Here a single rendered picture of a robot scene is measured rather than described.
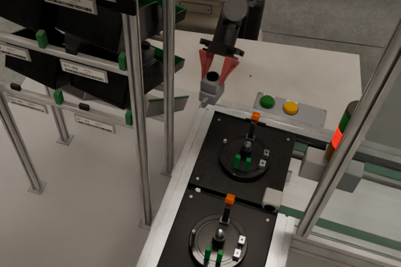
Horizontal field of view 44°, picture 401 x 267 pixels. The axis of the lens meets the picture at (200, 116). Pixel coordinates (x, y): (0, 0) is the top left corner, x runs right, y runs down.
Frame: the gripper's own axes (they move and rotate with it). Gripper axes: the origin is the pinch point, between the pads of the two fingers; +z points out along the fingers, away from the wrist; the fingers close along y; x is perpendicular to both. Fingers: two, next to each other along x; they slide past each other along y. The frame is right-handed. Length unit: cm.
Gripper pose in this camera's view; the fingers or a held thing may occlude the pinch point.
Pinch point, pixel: (212, 80)
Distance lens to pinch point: 125.5
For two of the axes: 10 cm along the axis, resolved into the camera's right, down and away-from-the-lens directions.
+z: -2.9, 9.5, 0.9
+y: 9.0, 3.0, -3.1
